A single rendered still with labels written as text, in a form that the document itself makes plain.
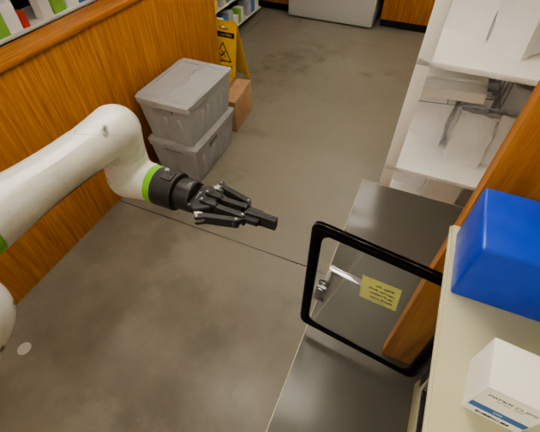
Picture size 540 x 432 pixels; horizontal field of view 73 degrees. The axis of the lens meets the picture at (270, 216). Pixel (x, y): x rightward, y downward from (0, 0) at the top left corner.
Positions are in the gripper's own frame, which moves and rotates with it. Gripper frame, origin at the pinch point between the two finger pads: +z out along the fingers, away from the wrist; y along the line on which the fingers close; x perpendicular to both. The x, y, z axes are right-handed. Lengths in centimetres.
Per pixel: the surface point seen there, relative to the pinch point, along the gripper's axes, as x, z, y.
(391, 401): 36, 40, -13
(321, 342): 35.9, 20.0, -5.3
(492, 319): -21.3, 37.9, -20.0
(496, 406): -24, 37, -31
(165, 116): 76, -121, 116
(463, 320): -21.2, 34.9, -21.4
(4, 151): 53, -150, 31
